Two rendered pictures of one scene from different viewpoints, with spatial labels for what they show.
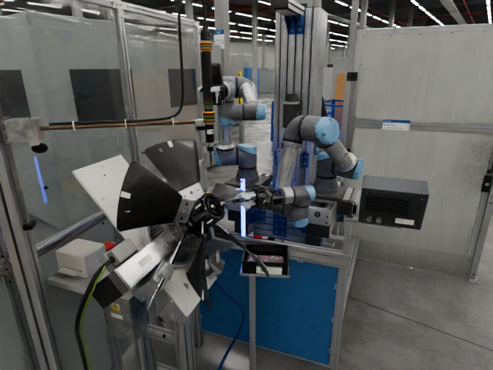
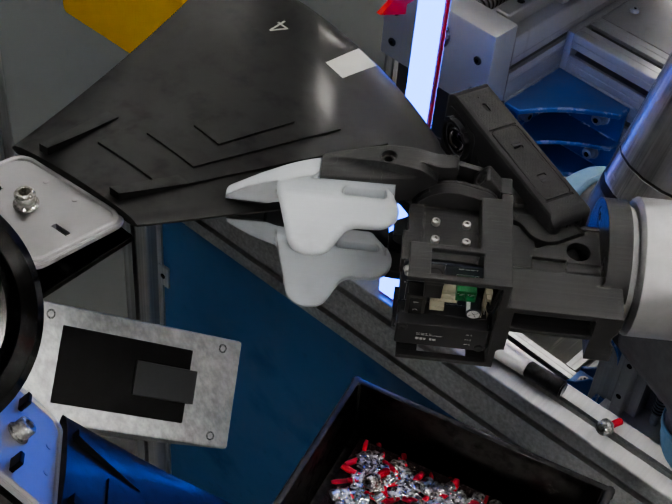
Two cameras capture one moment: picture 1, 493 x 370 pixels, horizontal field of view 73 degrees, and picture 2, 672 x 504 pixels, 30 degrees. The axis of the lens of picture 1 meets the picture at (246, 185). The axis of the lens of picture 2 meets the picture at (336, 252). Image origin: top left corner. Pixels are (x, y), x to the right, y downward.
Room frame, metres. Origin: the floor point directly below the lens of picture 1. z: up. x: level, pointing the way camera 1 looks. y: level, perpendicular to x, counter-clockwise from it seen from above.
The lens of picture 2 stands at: (0.87, -0.15, 1.64)
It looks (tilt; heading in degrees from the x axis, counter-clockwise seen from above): 45 degrees down; 17
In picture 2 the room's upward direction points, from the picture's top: 6 degrees clockwise
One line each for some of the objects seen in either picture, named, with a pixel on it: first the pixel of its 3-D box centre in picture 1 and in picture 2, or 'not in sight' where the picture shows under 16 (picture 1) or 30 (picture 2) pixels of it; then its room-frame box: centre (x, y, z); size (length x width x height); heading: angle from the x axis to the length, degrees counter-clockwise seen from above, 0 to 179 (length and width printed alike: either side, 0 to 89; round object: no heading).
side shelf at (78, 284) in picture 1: (100, 265); not in sight; (1.35, 0.69, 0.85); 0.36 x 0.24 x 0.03; 160
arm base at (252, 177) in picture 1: (247, 172); not in sight; (2.02, -0.01, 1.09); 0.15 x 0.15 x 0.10
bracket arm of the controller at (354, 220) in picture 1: (372, 222); not in sight; (1.38, -0.58, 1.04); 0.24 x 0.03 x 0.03; 70
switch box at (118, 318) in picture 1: (124, 310); not in sight; (1.17, 0.53, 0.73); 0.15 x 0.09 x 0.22; 70
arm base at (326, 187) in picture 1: (326, 182); not in sight; (1.83, -0.46, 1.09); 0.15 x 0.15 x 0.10
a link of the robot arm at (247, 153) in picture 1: (246, 155); not in sight; (2.02, 0.00, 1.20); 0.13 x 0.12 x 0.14; 94
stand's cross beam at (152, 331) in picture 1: (162, 334); not in sight; (1.22, 0.39, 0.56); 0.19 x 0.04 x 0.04; 70
